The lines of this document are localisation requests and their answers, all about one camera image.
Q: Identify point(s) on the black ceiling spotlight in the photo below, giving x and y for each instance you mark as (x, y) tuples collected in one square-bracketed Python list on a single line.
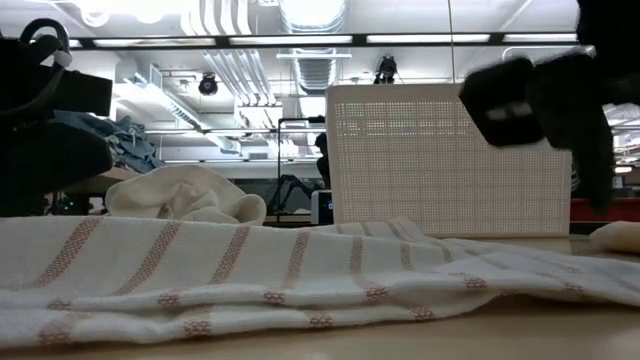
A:
[(208, 85)]

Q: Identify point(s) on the white towel with red stripes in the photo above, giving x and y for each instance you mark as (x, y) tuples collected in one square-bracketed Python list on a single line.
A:
[(200, 260)]

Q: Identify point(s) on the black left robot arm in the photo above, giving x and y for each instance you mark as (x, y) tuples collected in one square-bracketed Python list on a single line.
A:
[(15, 75)]

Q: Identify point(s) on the black hanging camera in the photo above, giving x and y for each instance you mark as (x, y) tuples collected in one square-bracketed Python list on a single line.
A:
[(386, 70)]

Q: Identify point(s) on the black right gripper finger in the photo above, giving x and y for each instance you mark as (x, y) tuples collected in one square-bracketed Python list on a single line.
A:
[(600, 180)]

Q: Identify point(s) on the wooden workbench with steel frame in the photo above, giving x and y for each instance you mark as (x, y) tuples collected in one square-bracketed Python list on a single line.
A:
[(100, 182)]

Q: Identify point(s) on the white perforated plastic basket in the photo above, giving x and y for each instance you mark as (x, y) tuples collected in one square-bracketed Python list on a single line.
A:
[(440, 165)]

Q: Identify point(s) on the crumpled cream towel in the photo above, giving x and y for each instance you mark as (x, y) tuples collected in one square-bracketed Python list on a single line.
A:
[(165, 190)]

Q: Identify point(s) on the pile of blue clothes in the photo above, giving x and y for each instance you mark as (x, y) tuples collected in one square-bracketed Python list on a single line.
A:
[(130, 145)]

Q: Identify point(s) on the long ceiling light fixture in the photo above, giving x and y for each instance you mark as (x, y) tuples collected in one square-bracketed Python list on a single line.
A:
[(222, 41)]

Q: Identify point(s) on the red storage bin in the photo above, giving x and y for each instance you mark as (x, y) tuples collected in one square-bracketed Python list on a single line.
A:
[(610, 210)]

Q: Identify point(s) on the yellow checked towel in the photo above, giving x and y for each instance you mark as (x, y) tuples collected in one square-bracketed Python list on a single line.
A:
[(620, 237)]

